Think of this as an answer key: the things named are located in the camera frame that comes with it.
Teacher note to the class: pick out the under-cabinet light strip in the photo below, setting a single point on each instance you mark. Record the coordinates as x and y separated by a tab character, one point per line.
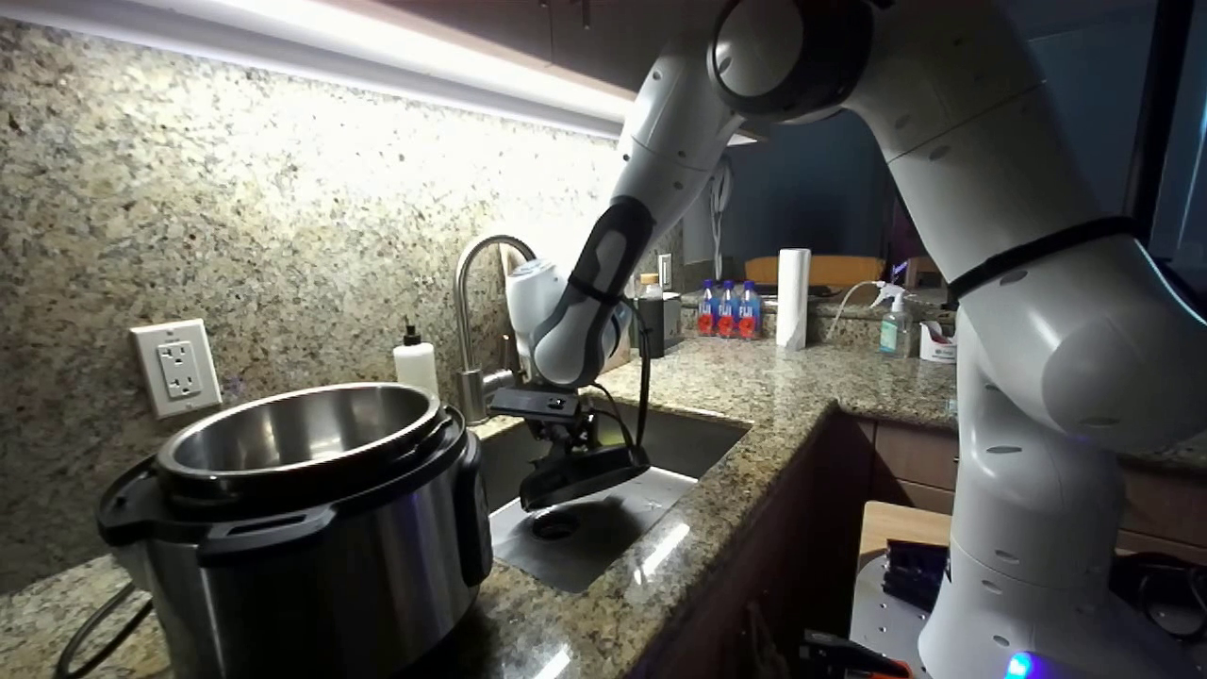
316	49

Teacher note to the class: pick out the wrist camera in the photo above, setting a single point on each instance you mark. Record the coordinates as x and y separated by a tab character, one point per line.
534	401

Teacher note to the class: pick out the black rice cooker lid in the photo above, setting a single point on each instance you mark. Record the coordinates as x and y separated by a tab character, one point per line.
585	482

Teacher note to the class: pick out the cardboard box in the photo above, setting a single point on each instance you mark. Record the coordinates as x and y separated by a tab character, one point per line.
901	526

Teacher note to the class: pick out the white wall outlet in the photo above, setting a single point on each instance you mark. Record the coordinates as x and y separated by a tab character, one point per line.
177	367

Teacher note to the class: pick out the white paper towel roll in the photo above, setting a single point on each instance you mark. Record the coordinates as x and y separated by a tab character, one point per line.
794	300

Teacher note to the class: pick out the dark soap dispenser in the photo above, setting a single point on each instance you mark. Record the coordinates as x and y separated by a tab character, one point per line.
652	326

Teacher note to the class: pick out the white soap bottle black cap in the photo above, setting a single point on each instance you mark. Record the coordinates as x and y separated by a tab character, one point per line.
418	367

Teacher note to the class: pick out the stainless steel rice cooker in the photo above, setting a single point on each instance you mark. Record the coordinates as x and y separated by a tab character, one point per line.
326	553

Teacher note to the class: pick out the brushed steel gooseneck faucet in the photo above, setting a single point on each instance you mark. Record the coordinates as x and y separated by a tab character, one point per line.
468	342

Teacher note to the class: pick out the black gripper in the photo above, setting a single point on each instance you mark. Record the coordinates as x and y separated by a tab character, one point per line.
570	439

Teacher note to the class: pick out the clear spray bottle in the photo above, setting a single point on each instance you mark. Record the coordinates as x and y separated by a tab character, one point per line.
897	329

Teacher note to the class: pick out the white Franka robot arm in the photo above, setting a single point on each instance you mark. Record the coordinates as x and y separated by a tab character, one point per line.
1007	314

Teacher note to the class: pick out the small blue red bottle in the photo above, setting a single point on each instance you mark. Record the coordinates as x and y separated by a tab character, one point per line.
750	314
725	309
706	309

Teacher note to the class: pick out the stainless steel sink basin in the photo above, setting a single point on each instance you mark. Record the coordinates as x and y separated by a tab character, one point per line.
627	529

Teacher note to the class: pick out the white mug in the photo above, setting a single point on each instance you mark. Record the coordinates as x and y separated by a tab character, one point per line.
937	344

